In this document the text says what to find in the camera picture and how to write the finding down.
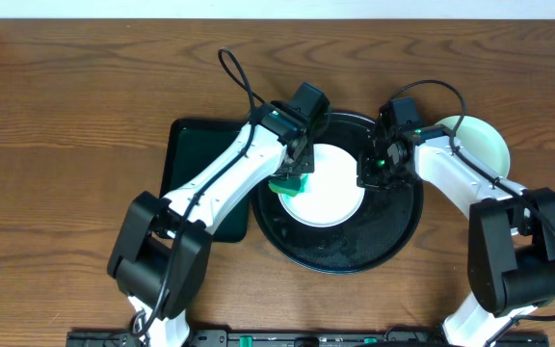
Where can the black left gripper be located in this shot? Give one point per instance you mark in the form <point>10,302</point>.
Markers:
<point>300,164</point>

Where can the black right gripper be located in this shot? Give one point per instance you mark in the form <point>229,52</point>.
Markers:
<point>367,179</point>

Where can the pink plate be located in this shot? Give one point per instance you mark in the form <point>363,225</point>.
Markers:
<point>330,195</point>

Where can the green sponge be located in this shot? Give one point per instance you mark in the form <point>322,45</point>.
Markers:
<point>290,185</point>

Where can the mint green plate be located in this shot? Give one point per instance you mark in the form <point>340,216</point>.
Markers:
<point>485,143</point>

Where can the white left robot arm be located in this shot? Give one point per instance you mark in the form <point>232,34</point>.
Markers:
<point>160,257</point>

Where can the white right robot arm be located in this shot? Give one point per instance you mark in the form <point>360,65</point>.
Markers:
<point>511,229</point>

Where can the round black tray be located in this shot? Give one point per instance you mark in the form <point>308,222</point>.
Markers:
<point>381,227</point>

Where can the rectangular black tray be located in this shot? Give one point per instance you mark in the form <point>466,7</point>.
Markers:
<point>194,144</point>

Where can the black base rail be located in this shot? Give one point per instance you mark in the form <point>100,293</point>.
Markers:
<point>219,338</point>

